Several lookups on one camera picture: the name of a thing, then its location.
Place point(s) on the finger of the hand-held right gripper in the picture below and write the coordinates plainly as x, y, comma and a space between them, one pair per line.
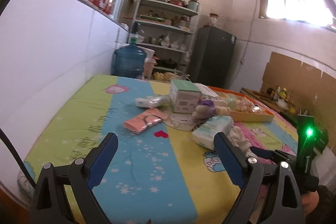
286, 158
262, 153

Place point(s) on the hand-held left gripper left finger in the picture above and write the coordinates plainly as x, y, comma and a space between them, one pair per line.
102, 161

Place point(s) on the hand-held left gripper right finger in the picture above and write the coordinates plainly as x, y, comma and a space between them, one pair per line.
228, 161

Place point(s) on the white fuzzy plush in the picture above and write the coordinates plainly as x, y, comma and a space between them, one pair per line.
240, 137

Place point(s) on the teal and white wipes pack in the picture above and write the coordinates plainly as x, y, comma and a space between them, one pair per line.
212, 129

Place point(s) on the orange cardboard box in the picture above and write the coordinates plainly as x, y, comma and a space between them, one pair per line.
252, 117

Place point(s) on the bread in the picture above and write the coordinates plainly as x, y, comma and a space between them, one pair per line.
256, 109

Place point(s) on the pink soft pack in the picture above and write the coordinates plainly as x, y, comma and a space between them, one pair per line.
139, 123

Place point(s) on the beige and purple plush toy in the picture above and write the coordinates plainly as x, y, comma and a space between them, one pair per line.
206, 109

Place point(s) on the light green soft ball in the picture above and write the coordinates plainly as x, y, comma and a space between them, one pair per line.
231, 102

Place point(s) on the small white wipes pack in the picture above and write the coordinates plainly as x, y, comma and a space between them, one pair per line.
151, 101

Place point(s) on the person's right hand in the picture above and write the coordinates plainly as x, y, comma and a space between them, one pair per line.
309, 203

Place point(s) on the colourful printed blanket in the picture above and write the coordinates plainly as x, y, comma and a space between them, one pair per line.
147, 166

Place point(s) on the kitchen counter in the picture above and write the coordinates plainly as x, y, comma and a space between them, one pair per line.
265, 104

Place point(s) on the white bowl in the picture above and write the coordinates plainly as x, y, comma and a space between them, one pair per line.
282, 103

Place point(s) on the brown cardboard sheet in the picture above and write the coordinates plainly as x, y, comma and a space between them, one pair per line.
281, 71
329, 98
311, 87

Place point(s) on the wooden cutting board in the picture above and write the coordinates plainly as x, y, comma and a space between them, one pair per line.
258, 95

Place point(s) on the group of condiment bottles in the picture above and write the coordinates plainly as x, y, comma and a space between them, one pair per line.
282, 94

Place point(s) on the green and white carton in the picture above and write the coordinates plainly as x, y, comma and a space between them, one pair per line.
183, 98

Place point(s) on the blue water jug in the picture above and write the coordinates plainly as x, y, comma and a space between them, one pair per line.
128, 61

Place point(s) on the dark grey fridge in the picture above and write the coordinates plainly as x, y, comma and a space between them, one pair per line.
212, 58

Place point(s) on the plastic bag of yellow fruit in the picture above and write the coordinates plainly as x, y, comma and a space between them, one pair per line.
168, 76

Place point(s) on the pink plastic container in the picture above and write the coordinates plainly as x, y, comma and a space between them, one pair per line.
149, 66

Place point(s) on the black wok pan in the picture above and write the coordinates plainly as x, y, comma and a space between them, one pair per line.
168, 63

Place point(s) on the water jug pump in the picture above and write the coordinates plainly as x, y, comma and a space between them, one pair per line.
135, 33

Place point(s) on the glass jar with red lid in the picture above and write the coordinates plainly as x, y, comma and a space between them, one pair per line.
213, 19

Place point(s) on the grey metal shelf rack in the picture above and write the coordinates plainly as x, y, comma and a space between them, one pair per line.
168, 27

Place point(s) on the small bright window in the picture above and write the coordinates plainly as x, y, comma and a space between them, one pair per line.
296, 1

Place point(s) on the green tray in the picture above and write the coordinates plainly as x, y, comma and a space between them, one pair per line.
151, 17

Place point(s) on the teal canister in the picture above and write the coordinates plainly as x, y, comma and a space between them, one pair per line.
194, 5

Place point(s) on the red stacked pots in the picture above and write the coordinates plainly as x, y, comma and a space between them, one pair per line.
178, 2

